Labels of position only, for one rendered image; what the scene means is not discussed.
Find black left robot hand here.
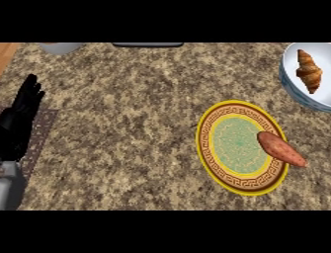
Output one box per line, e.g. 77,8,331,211
0,73,48,175

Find yellow rimmed patterned plate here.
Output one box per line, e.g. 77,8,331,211
194,99,290,197

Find golden brown croissant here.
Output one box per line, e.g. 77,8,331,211
295,48,324,95

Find patterned brown placemat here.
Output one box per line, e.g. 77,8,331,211
0,105,60,181

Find pale grey rounded object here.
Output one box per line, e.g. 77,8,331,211
39,42,85,55

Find reddish brown sweet potato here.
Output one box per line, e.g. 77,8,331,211
256,130,310,168

